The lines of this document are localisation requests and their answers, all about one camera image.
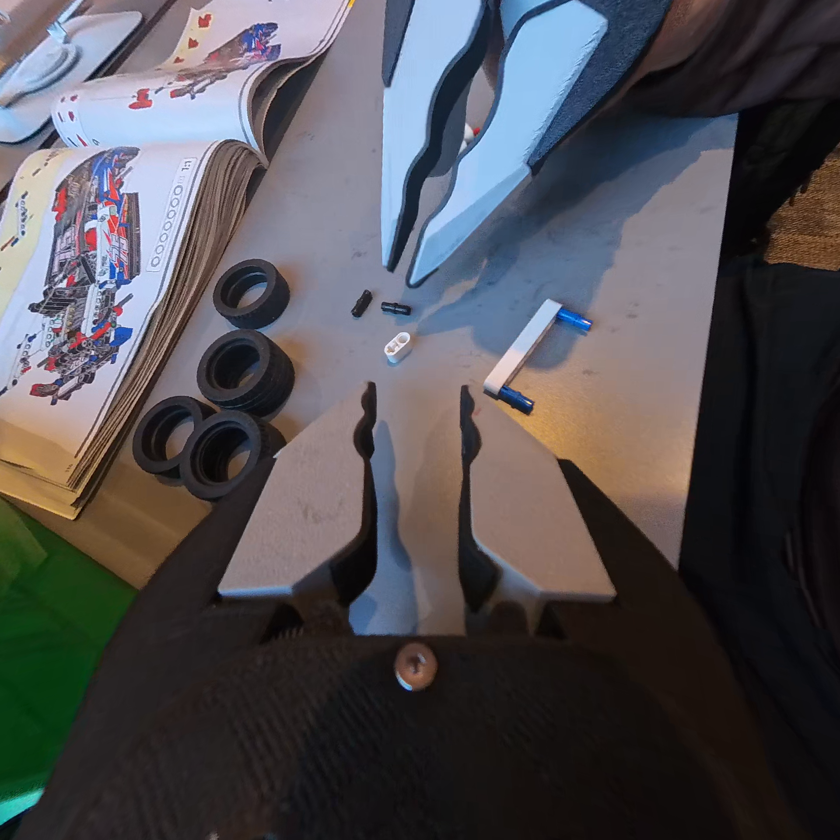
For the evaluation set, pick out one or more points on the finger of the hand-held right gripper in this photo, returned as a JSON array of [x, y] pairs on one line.
[[551, 85], [413, 98]]

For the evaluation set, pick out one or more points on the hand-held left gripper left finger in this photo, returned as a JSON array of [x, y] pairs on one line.
[[308, 512]]

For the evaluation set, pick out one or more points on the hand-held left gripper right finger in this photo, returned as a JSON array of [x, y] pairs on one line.
[[538, 518]]

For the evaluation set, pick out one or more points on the blue plastic connector pin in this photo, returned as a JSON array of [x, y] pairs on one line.
[[577, 320], [518, 399]]

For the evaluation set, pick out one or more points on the white holed brick beam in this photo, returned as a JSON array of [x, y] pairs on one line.
[[525, 344]]

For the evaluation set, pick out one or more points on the black plastic connector pin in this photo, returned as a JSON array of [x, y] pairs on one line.
[[396, 307], [361, 304]]

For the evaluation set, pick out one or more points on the person's right forearm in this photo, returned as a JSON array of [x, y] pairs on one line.
[[754, 46]]

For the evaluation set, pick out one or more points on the grey desk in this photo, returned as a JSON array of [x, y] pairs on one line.
[[623, 262]]

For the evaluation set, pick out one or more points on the white beam assembly with pins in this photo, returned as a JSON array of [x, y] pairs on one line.
[[467, 134]]

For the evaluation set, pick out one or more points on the black rubber toy tyre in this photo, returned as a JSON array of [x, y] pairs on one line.
[[197, 479], [275, 394], [272, 308], [148, 459]]

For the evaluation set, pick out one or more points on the white small connector piece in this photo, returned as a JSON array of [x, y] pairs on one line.
[[397, 348]]

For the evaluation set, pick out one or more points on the person's torso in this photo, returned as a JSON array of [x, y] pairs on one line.
[[768, 459]]

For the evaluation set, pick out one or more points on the green plastic bin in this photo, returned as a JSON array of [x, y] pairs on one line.
[[52, 623]]

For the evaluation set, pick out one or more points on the open instruction booklet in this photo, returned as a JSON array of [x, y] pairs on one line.
[[131, 262]]

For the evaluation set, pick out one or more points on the white stand base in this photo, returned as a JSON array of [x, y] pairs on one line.
[[59, 65]]

